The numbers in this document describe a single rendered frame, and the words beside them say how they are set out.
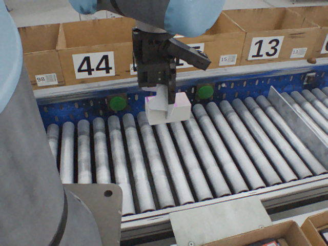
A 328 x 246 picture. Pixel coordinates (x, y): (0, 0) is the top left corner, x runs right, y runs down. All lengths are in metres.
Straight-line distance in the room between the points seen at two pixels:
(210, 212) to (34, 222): 0.75
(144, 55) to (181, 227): 0.52
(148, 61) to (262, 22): 1.16
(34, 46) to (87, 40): 0.25
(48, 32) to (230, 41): 0.83
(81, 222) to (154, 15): 0.23
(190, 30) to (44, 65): 0.90
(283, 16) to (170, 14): 1.43
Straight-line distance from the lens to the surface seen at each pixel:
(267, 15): 1.66
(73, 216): 0.26
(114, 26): 1.40
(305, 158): 1.18
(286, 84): 1.52
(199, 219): 0.88
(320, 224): 0.96
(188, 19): 0.30
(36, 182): 0.18
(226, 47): 1.26
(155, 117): 0.65
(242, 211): 0.92
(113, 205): 0.35
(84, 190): 0.37
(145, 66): 0.56
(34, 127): 0.17
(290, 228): 0.87
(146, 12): 0.33
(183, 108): 0.65
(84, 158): 1.06
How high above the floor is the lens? 1.51
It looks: 41 degrees down
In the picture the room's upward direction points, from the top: straight up
